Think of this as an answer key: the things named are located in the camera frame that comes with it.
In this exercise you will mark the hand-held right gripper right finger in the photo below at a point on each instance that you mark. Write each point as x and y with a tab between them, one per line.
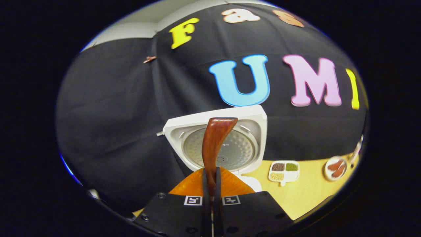
218	204

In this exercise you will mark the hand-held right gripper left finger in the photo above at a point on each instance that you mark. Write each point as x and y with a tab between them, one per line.
206	204

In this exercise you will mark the brown wooden spoon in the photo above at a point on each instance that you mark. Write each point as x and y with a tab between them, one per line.
213	144

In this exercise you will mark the white rice cooker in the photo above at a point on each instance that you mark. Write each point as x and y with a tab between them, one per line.
250	125

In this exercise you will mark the white divided grain dish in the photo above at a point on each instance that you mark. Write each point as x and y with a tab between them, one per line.
283	173

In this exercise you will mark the white round plate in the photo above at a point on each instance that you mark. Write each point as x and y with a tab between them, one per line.
329	176

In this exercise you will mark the red sausage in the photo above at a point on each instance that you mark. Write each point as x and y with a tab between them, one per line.
339	171
334	165

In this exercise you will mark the pink cloth clip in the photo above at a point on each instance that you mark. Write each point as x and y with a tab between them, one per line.
149	59

